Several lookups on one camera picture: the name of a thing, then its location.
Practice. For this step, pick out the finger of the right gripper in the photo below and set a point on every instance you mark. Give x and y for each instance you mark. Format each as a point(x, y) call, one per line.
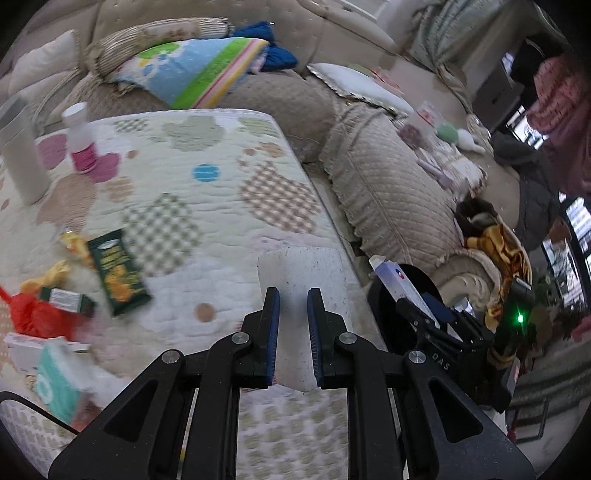
point(447, 317)
point(421, 331)

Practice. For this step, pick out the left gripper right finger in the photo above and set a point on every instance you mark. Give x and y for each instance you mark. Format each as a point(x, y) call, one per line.
point(407, 418)

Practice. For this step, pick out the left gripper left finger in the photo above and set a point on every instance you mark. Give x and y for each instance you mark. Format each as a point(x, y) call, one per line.
point(179, 417)

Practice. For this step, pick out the teal tissue pack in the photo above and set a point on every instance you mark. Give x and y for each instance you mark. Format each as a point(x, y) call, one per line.
point(69, 384)

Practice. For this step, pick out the white barcode label box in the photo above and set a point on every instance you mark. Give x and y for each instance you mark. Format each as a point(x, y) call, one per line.
point(29, 353)

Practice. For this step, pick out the small green white box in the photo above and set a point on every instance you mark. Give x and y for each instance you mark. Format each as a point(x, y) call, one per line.
point(68, 301)

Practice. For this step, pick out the green cracker packet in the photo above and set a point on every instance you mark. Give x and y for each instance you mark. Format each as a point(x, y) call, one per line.
point(120, 278)

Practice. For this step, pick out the red plastic bag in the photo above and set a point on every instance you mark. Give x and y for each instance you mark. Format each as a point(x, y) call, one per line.
point(37, 318)

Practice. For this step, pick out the yellow candy wrapper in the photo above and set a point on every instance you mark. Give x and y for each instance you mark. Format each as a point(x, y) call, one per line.
point(75, 249)

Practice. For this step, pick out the black trash bin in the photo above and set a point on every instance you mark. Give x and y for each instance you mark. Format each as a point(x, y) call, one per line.
point(394, 282)

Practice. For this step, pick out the yellow red cloth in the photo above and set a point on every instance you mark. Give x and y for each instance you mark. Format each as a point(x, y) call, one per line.
point(500, 244)

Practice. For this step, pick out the dark grey jacket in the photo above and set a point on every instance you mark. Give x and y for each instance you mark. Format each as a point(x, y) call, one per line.
point(539, 198)

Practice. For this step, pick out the beige tufted sofa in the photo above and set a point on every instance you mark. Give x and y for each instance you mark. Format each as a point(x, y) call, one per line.
point(379, 199)

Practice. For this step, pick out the green plush toy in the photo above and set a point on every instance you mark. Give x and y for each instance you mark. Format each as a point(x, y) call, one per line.
point(461, 138)

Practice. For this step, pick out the clear snack bag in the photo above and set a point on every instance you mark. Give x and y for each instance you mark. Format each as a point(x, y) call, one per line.
point(420, 126)

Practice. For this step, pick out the patchwork quilt table cover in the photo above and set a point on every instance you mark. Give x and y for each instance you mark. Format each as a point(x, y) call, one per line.
point(199, 196)

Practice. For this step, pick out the pink hanging garment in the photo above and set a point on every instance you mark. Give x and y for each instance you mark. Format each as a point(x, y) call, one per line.
point(562, 113)

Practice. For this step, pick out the white satin cushion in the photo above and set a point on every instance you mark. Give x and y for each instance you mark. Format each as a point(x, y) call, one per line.
point(354, 85)

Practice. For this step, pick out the white pink pill bottle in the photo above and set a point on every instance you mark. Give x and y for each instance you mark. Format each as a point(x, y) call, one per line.
point(80, 138)

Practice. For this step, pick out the white thermos bottle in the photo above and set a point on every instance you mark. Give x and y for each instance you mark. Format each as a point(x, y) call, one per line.
point(19, 151)

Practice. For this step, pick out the colourful striped blanket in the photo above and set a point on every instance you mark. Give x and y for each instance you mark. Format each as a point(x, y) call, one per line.
point(191, 74)

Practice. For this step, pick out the striped bolster pillow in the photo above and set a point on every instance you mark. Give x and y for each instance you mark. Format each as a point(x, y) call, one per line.
point(105, 55)

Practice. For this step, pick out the white ruffled pillow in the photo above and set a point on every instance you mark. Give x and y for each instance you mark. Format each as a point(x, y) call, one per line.
point(57, 56)

